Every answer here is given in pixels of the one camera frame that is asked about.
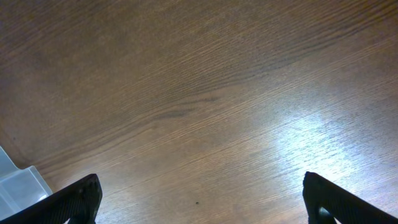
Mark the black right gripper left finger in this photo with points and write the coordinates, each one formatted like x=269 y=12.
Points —
x=78 y=203

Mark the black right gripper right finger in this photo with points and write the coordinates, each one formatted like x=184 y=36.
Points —
x=326 y=202

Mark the clear plastic storage bin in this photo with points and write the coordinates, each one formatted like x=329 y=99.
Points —
x=20 y=188

